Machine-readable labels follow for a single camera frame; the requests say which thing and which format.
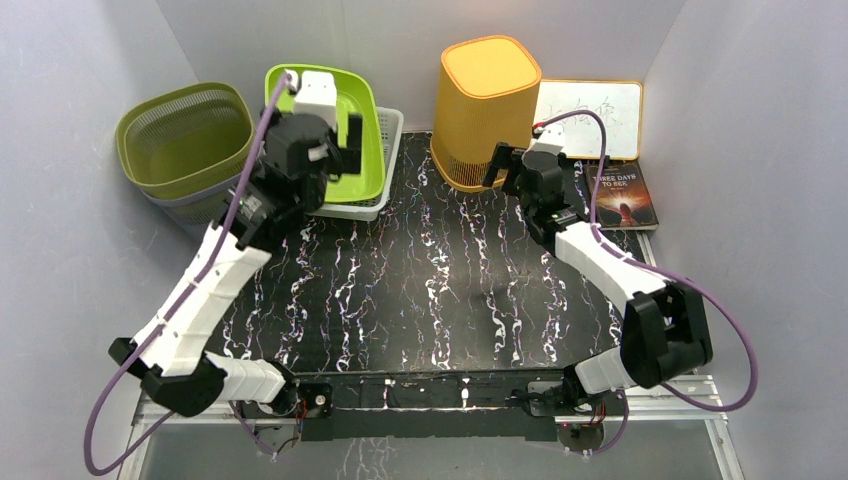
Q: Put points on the lime green plastic tray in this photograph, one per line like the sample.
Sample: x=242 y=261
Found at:
x=354 y=96

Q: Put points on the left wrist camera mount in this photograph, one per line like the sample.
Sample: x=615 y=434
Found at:
x=313 y=92

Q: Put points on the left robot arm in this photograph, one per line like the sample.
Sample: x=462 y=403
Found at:
x=169 y=355

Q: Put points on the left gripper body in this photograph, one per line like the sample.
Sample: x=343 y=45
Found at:
x=316 y=195

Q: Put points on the grey mesh basket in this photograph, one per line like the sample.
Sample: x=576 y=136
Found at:
x=199 y=208

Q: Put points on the olive green mesh basket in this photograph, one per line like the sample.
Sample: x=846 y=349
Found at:
x=185 y=141

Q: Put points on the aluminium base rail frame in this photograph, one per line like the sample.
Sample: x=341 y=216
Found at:
x=409 y=393

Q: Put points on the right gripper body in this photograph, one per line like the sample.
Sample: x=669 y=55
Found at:
x=522 y=197

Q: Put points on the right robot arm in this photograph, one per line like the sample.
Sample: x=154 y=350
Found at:
x=664 y=327

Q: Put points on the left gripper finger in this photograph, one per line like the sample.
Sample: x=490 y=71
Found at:
x=355 y=128
x=351 y=161

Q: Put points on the white perforated plastic basket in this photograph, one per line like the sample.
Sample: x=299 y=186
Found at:
x=391 y=123

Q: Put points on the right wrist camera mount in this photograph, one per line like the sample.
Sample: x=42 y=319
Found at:
x=549 y=139

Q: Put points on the orange mesh basket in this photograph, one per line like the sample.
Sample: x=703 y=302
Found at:
x=487 y=93

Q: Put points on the dark paperback book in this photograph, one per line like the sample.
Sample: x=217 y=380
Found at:
x=624 y=202

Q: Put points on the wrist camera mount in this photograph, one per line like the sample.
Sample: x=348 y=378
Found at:
x=313 y=92
x=549 y=139

